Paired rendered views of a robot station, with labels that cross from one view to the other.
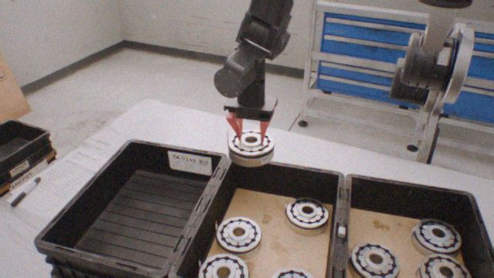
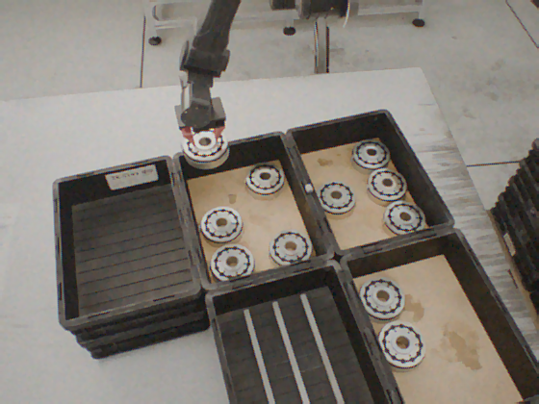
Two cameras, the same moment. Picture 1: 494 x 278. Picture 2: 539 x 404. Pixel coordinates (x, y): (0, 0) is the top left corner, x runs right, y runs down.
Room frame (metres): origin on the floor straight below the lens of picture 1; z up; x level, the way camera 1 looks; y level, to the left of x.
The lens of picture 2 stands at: (-0.06, 0.25, 1.89)
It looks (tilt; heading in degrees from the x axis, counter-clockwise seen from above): 55 degrees down; 329
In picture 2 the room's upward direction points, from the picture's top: straight up
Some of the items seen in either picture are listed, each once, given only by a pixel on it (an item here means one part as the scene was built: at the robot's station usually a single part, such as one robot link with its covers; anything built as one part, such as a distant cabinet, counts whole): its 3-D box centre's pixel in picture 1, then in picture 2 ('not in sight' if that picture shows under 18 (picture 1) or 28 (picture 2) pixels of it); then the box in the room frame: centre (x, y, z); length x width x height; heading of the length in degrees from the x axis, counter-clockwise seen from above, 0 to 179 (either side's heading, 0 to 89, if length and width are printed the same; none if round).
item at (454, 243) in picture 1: (438, 235); (371, 153); (0.56, -0.44, 0.86); 0.10 x 0.10 x 0.01
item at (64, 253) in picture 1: (143, 196); (122, 234); (0.62, 0.24, 0.92); 0.40 x 0.30 x 0.02; 165
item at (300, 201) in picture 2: (268, 238); (248, 215); (0.55, -0.05, 0.87); 0.40 x 0.30 x 0.11; 165
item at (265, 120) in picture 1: (256, 123); (207, 127); (0.66, -0.02, 1.09); 0.07 x 0.07 x 0.09; 74
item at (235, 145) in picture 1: (251, 142); (205, 143); (0.67, -0.01, 1.04); 0.10 x 0.10 x 0.01
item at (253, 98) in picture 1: (251, 93); (198, 105); (0.67, -0.01, 1.16); 0.10 x 0.07 x 0.07; 74
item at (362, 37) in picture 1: (371, 61); not in sight; (2.29, -0.84, 0.60); 0.72 x 0.03 x 0.56; 65
